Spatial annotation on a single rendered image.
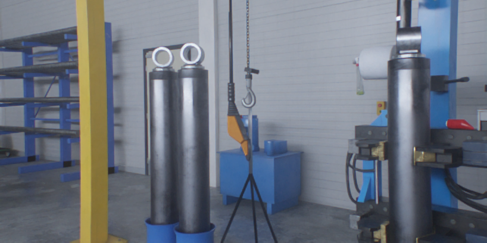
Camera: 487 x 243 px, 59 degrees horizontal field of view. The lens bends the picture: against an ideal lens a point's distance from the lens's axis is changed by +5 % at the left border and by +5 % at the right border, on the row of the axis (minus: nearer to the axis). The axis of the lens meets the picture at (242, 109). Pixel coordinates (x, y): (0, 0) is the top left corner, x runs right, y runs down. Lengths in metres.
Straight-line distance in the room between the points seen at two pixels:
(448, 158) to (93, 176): 2.76
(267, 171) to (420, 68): 2.55
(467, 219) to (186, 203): 1.66
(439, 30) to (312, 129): 2.52
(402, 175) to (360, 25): 2.67
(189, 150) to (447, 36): 1.77
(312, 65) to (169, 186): 2.64
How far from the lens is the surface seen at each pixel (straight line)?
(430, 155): 2.39
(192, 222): 2.92
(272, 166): 4.55
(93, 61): 3.85
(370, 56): 3.47
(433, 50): 2.91
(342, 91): 4.89
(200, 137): 2.82
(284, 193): 4.76
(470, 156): 2.51
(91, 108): 3.82
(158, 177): 3.10
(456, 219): 2.73
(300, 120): 5.16
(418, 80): 2.45
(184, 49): 2.90
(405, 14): 2.92
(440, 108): 2.89
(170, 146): 3.07
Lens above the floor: 1.26
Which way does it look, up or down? 1 degrees down
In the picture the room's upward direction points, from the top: 1 degrees counter-clockwise
